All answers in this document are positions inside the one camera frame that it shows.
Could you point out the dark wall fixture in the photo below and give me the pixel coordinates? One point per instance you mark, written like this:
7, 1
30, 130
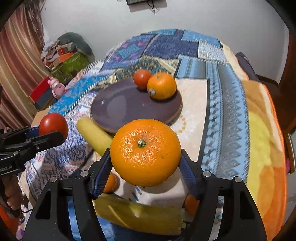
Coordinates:
136, 1

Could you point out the large red tomato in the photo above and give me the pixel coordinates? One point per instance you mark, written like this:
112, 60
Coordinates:
53, 124

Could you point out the green box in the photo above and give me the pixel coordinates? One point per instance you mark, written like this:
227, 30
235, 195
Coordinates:
71, 63

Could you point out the pink toy figure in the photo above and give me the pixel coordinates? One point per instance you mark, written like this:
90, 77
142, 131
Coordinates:
56, 87

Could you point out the yellow banana bunch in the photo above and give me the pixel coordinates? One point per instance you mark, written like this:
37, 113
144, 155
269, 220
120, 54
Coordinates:
138, 216

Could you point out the blue patchwork printed blanket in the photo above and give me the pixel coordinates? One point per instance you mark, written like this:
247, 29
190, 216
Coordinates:
219, 104

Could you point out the large orange with green stem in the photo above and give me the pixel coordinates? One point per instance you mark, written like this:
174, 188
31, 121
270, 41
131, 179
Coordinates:
145, 153

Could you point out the small red tomato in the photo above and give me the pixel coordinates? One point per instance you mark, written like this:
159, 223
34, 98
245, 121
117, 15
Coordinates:
141, 78

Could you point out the small orange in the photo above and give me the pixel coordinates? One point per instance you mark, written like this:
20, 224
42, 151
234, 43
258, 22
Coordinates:
111, 183
192, 204

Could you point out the striped brown curtain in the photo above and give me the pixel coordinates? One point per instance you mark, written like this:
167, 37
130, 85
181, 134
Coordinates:
18, 69

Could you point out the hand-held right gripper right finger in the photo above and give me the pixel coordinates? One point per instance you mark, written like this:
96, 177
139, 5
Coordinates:
187, 176

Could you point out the red box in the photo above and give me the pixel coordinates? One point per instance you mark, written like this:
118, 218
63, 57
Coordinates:
40, 92

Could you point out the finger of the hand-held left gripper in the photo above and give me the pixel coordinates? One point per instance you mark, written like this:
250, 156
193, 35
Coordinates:
34, 132
49, 139

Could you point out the person's left hand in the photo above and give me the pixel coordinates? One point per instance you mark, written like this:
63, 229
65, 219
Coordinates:
11, 192

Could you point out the dark blue cloth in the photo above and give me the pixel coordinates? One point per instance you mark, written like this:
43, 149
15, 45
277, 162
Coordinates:
246, 66

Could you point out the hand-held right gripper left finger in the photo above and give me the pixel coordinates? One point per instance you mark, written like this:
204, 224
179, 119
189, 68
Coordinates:
101, 177

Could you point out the orange and yellow blanket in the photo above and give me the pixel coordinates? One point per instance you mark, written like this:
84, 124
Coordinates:
263, 150

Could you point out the grey-green cushion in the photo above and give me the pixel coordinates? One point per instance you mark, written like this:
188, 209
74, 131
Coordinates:
79, 41

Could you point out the orange with round sticker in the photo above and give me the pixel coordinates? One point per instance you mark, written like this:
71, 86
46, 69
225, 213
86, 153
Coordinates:
161, 85

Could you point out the pile of papers and boxes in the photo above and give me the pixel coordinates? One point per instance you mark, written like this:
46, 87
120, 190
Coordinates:
57, 53

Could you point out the purple plate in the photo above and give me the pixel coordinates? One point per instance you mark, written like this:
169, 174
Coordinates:
129, 104

